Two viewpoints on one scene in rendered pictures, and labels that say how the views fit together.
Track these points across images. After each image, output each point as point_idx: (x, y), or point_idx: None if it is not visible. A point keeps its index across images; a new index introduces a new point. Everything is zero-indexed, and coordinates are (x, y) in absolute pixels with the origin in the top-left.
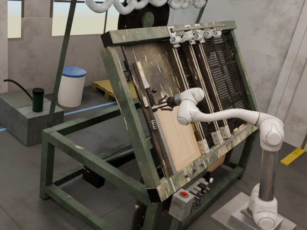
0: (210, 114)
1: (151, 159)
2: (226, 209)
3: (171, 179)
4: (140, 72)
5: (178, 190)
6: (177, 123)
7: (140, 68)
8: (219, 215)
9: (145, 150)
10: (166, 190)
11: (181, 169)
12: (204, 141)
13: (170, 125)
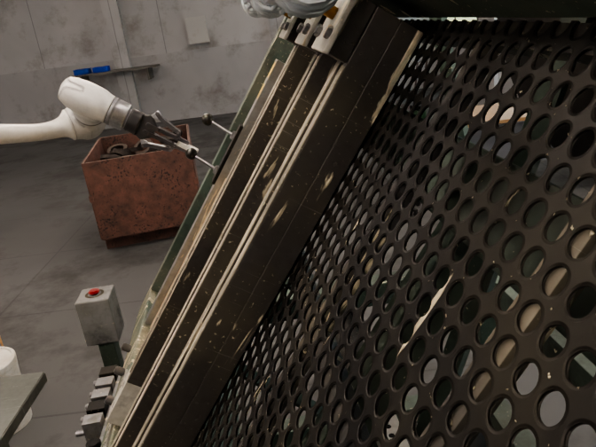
0: (37, 123)
1: (174, 240)
2: (11, 403)
3: (145, 308)
4: (262, 86)
5: (110, 293)
6: None
7: (268, 76)
8: (26, 383)
9: (184, 219)
10: (142, 308)
11: (145, 336)
12: (125, 379)
13: None
